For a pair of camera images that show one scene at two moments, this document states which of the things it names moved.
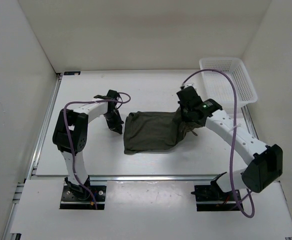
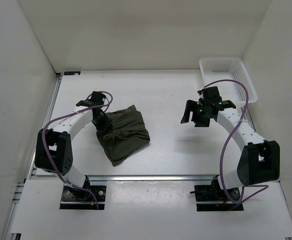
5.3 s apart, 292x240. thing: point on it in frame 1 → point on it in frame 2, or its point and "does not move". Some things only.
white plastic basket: (218, 86) does not move
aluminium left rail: (34, 165) does not move
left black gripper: (118, 128) → (107, 124)
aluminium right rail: (250, 126) does not move
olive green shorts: (145, 131) → (127, 132)
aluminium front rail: (151, 178) does not move
